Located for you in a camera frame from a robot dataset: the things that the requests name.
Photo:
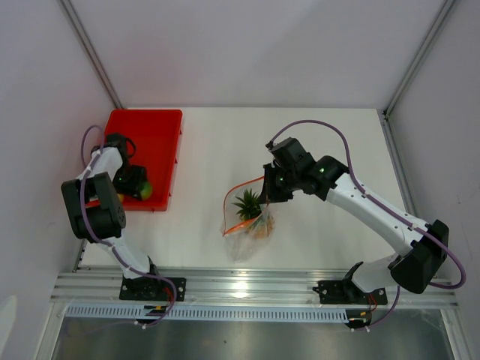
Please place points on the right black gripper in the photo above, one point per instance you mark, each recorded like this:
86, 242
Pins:
269, 194

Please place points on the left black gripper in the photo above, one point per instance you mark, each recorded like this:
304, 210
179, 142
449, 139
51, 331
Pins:
130, 188

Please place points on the green toy lime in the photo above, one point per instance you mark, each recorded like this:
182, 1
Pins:
145, 191

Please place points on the toy pineapple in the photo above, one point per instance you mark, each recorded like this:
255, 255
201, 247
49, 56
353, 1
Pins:
255, 220

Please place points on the clear zip top bag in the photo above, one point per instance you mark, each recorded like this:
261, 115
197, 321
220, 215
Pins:
240, 246

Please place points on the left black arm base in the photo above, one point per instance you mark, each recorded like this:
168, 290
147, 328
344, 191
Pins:
145, 289

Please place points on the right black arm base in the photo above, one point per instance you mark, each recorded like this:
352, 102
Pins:
345, 292

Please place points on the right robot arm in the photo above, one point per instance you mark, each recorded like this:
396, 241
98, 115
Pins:
418, 246

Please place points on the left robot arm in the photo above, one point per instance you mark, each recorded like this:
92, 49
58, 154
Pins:
94, 207

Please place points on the red plastic bin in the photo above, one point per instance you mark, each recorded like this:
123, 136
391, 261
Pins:
151, 139

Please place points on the aluminium mounting rail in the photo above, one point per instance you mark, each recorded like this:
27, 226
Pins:
205, 286

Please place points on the white slotted cable duct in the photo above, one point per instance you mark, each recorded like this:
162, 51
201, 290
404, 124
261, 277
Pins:
209, 313

